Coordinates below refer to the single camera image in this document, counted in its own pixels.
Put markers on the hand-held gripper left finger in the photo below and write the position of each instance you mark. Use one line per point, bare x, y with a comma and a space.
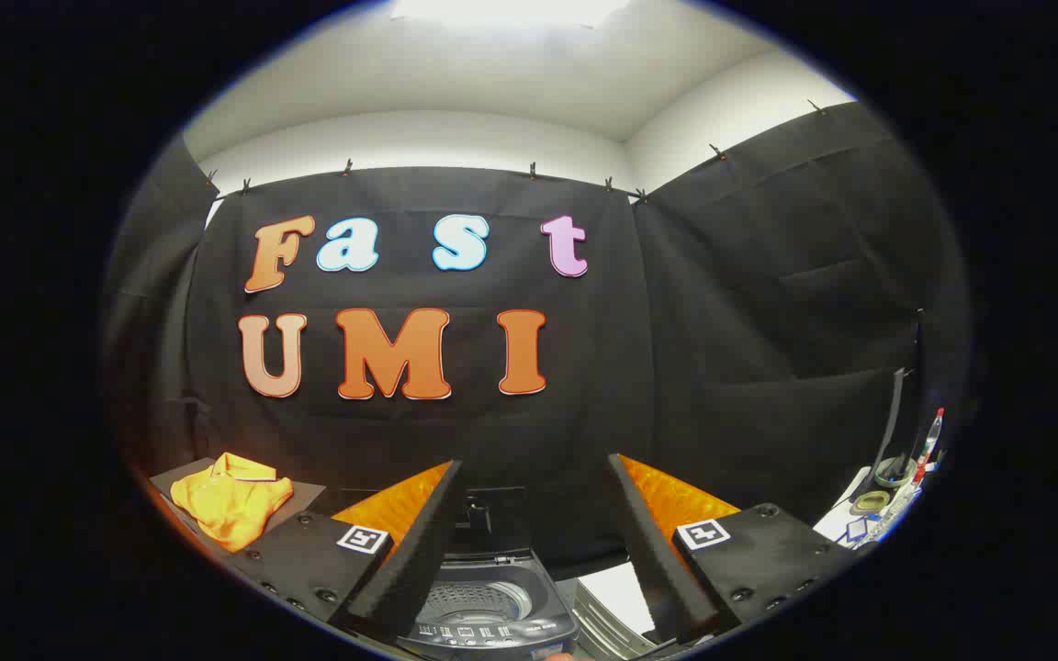
419, 551

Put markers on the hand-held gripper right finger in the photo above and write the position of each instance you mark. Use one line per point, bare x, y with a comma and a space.
653, 551

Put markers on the grey washing machine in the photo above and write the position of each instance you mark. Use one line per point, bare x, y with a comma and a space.
492, 633

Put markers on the yellow polo shirt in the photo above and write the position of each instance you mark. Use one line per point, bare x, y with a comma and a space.
230, 505

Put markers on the white table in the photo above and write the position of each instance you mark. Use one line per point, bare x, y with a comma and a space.
621, 592

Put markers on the silver curved metal object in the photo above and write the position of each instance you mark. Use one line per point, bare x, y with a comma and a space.
607, 633

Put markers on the black backdrop cloth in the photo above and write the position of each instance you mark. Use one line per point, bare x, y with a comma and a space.
584, 413

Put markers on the yellow tape roll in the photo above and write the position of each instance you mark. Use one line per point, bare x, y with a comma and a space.
871, 502

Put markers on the grey tape roll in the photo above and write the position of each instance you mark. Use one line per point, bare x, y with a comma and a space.
894, 472

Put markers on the red capped pen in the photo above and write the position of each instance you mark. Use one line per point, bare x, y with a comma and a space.
931, 441

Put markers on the ceiling light panel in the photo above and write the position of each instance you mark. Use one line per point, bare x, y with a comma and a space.
511, 7

